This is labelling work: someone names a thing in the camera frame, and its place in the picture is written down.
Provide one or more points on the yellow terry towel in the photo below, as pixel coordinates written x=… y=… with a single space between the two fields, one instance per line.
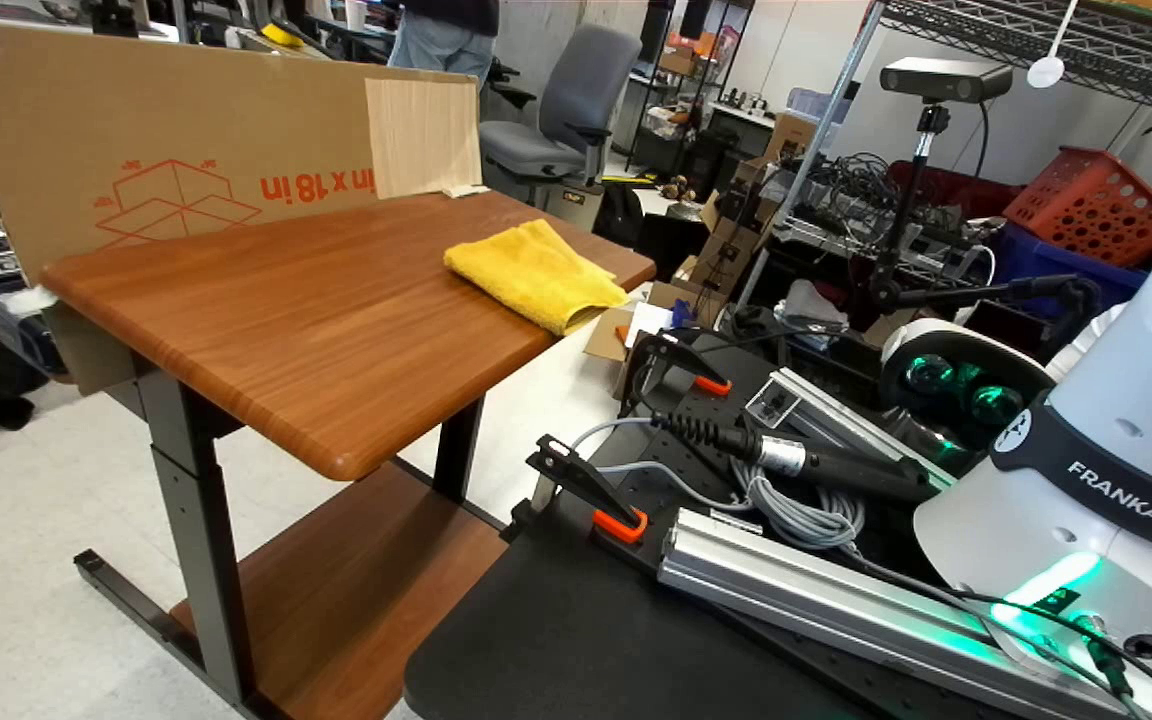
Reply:
x=538 y=272

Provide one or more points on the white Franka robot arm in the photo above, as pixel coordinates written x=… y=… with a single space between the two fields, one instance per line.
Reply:
x=1109 y=403

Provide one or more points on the small open cardboard box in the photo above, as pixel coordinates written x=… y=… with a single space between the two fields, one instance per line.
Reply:
x=688 y=300

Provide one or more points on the stacked brown cardboard boxes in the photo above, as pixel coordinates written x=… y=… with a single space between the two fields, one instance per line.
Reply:
x=720 y=254

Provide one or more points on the grey office chair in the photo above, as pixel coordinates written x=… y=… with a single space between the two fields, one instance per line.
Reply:
x=591 y=84

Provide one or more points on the wooden desk lower shelf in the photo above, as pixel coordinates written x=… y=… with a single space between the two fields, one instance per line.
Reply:
x=351 y=587

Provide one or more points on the person in blue jeans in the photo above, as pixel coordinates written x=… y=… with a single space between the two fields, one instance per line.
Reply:
x=442 y=47

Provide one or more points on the white VR headset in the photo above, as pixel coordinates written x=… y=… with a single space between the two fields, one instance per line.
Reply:
x=962 y=350

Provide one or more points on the large brown cardboard sheet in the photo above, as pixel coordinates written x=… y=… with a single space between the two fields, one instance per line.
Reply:
x=137 y=123

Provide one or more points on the red plastic basket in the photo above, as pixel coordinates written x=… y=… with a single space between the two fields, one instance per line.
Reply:
x=1088 y=206

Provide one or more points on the white round hanging tag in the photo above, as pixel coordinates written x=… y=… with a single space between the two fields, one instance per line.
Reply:
x=1047 y=68

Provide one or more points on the grey metal bracket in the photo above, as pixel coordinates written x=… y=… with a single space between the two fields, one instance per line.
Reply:
x=819 y=405

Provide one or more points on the aluminium extrusion rail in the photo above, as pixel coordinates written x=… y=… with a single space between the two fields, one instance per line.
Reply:
x=801 y=587

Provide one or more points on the black metal desk frame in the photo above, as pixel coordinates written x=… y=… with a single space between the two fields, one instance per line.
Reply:
x=188 y=505

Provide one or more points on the black camera on stand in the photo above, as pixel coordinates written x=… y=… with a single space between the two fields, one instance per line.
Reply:
x=941 y=77

